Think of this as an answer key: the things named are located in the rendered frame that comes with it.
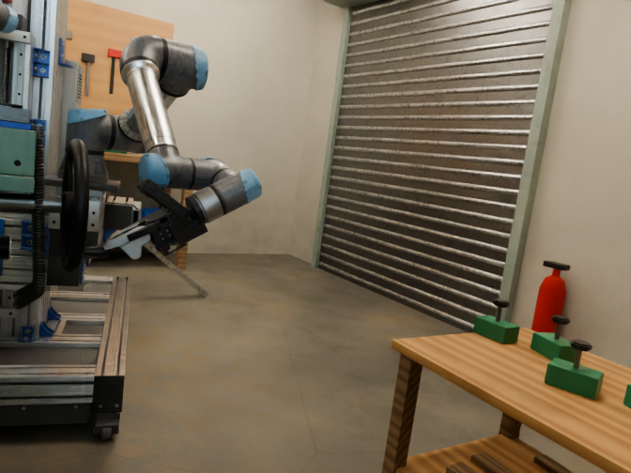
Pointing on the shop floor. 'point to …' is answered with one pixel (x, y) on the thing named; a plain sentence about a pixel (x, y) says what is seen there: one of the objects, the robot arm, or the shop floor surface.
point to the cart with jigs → (515, 399)
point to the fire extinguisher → (550, 298)
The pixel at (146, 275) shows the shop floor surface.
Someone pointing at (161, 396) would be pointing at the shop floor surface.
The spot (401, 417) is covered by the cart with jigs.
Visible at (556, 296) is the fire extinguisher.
